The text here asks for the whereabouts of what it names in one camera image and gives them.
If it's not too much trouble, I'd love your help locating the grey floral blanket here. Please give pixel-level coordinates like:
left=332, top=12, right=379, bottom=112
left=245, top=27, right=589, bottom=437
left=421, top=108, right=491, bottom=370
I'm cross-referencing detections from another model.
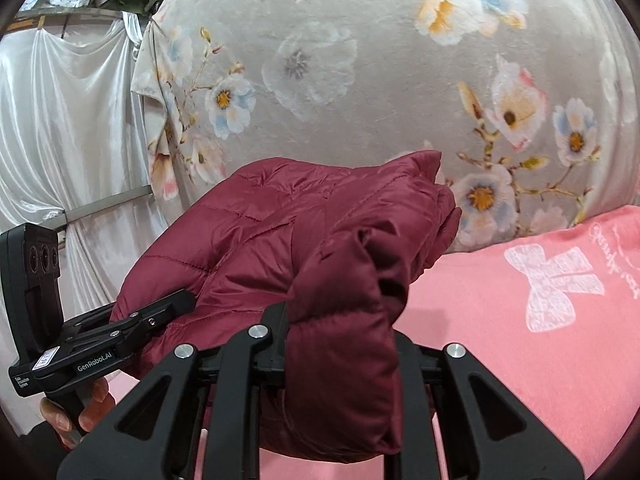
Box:
left=131, top=0, right=640, bottom=256

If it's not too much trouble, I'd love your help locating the curved metal rail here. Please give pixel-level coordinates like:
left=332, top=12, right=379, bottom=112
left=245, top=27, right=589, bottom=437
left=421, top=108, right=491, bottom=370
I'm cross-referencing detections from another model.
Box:
left=9, top=6, right=153, bottom=28

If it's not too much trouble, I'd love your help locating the straight metal rail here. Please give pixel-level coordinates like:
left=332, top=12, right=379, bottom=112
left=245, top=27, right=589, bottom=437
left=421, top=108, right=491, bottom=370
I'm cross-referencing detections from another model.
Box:
left=64, top=185, right=154, bottom=224

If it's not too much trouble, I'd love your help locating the pink blanket with bow print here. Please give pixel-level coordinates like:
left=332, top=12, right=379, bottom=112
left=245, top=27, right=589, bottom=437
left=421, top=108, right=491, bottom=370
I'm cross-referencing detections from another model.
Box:
left=107, top=205, right=640, bottom=480

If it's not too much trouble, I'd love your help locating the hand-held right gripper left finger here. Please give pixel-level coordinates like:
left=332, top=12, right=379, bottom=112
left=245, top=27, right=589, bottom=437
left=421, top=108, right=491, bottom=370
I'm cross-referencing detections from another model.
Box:
left=56, top=301, right=291, bottom=480

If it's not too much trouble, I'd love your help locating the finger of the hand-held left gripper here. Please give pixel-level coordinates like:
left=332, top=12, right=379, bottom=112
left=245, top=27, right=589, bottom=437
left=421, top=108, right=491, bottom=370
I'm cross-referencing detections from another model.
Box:
left=62, top=289, right=197, bottom=357

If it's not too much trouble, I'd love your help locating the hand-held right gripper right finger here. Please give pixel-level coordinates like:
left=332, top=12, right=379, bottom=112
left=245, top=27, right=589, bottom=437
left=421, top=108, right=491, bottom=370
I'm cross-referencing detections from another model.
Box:
left=384, top=331, right=585, bottom=480

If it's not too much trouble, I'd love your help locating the white satin curtain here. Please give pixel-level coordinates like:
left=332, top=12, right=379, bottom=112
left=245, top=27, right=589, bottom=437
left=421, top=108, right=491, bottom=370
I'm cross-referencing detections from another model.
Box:
left=0, top=15, right=171, bottom=436

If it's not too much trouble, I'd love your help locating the person's left hand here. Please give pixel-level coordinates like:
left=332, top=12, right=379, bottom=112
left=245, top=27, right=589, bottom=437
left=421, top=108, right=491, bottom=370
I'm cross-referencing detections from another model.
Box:
left=39, top=376, right=117, bottom=450

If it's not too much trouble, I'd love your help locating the maroon puffer jacket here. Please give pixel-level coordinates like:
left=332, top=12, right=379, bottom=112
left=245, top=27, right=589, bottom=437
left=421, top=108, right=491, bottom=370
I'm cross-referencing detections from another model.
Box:
left=109, top=150, right=463, bottom=463

